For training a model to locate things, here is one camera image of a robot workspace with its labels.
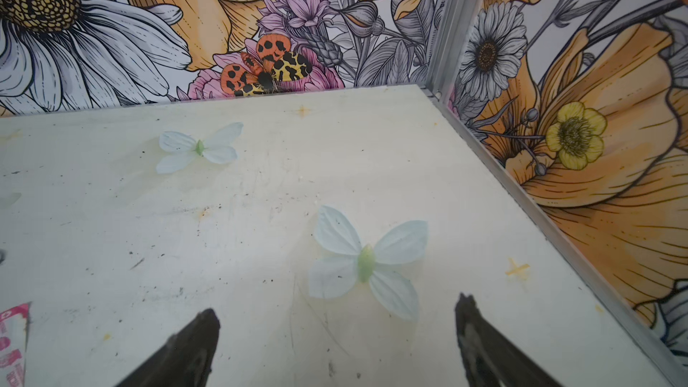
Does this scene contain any pink white packet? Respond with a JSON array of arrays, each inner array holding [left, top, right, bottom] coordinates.
[[0, 304, 30, 387]]

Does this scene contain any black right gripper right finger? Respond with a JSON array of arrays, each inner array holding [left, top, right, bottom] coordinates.
[[454, 293, 560, 387]]

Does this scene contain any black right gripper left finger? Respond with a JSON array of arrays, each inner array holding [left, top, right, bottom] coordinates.
[[118, 308, 220, 387]]

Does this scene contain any aluminium corner post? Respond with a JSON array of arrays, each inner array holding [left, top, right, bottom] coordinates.
[[424, 0, 498, 103]]

